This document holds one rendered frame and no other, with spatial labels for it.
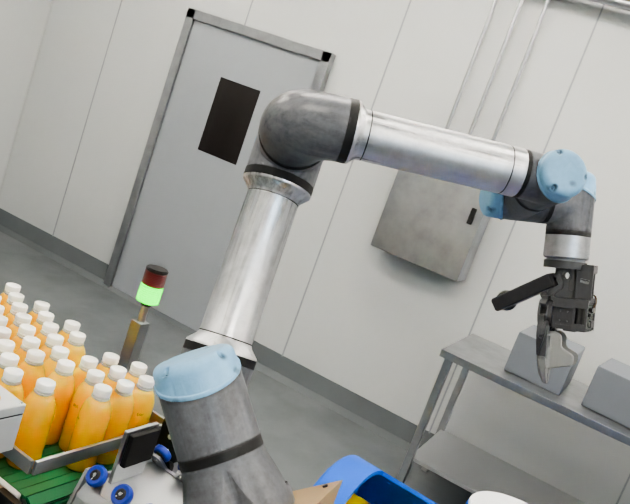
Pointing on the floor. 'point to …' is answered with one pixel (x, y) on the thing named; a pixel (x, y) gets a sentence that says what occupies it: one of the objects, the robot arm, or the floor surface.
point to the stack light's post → (133, 343)
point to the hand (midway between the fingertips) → (541, 375)
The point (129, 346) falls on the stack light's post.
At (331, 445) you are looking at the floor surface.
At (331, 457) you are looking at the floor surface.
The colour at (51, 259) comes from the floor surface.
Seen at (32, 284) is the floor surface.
